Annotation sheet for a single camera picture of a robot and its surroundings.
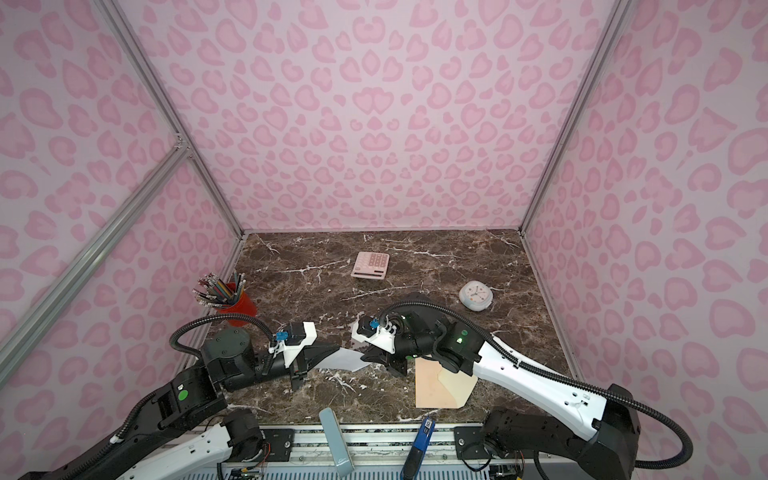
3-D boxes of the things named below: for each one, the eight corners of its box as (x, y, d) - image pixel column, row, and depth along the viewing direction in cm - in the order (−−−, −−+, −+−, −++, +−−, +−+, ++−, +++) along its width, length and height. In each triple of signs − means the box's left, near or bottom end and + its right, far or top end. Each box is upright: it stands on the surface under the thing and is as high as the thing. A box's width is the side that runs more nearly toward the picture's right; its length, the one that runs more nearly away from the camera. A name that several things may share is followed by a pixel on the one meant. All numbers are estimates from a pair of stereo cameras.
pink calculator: (352, 276, 109) (351, 271, 107) (358, 254, 115) (358, 250, 113) (385, 280, 107) (385, 276, 105) (390, 258, 114) (390, 253, 112)
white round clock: (461, 311, 99) (463, 306, 97) (457, 285, 106) (458, 280, 103) (494, 311, 99) (496, 306, 97) (488, 285, 106) (490, 280, 103)
